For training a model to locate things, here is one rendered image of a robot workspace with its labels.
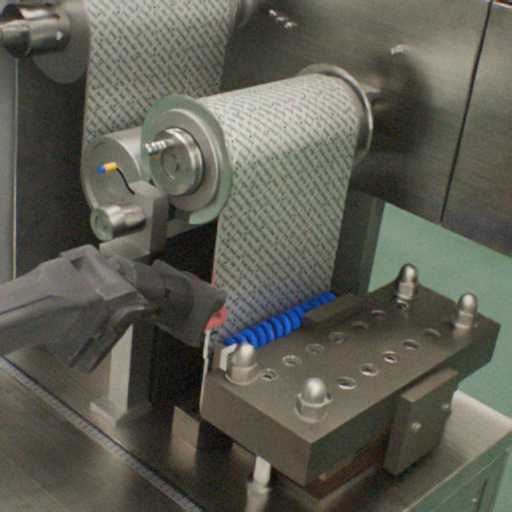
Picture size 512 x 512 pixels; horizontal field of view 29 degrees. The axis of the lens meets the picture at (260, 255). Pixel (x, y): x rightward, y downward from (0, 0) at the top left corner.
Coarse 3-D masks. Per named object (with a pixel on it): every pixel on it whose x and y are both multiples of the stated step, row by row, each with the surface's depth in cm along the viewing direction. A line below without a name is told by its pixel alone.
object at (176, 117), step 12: (156, 120) 112; (168, 120) 111; (180, 120) 110; (192, 120) 108; (156, 132) 113; (192, 132) 109; (204, 132) 108; (204, 144) 108; (204, 156) 109; (216, 156) 108; (216, 168) 108; (204, 180) 110; (216, 180) 109; (204, 192) 110; (180, 204) 113; (192, 204) 112; (204, 204) 111
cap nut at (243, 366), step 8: (240, 344) 112; (248, 344) 112; (240, 352) 112; (248, 352) 112; (232, 360) 113; (240, 360) 112; (248, 360) 112; (232, 368) 113; (240, 368) 112; (248, 368) 112; (256, 368) 113; (232, 376) 113; (240, 376) 113; (248, 376) 113; (256, 376) 114; (240, 384) 113; (248, 384) 113
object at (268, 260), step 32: (320, 192) 124; (224, 224) 112; (256, 224) 116; (288, 224) 121; (320, 224) 127; (224, 256) 114; (256, 256) 119; (288, 256) 124; (320, 256) 130; (224, 288) 117; (256, 288) 122; (288, 288) 127; (320, 288) 133; (256, 320) 125
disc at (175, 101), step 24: (168, 96) 111; (144, 120) 115; (216, 120) 107; (144, 144) 116; (216, 144) 108; (144, 168) 117; (192, 192) 112; (216, 192) 110; (192, 216) 113; (216, 216) 111
